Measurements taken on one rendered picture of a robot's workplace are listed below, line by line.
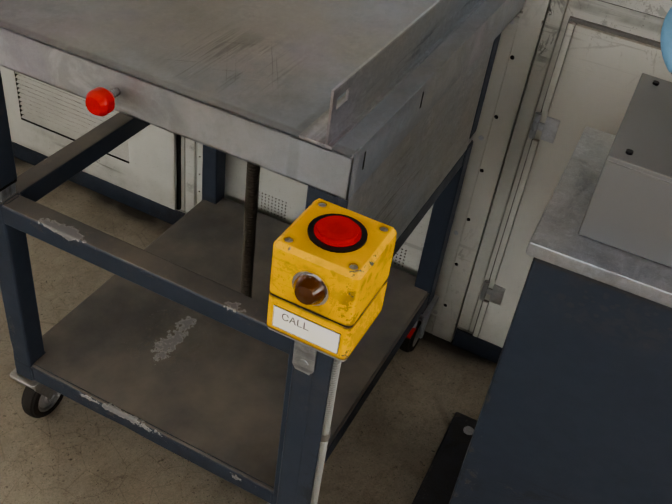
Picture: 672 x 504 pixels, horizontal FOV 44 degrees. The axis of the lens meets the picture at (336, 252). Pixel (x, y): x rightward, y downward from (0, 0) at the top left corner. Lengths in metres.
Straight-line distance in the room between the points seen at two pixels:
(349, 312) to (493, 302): 1.12
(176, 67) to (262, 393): 0.69
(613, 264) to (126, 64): 0.61
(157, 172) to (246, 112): 1.13
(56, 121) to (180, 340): 0.82
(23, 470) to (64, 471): 0.07
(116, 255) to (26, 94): 1.07
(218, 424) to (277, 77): 0.68
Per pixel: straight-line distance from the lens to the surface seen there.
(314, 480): 0.93
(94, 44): 1.08
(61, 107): 2.18
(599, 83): 1.49
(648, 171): 0.97
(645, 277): 0.99
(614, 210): 1.00
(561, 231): 1.02
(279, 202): 1.90
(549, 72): 1.52
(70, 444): 1.68
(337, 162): 0.89
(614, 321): 1.04
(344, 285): 0.66
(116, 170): 2.15
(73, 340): 1.62
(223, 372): 1.54
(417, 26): 1.05
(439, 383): 1.82
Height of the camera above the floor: 1.32
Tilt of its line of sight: 39 degrees down
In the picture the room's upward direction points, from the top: 8 degrees clockwise
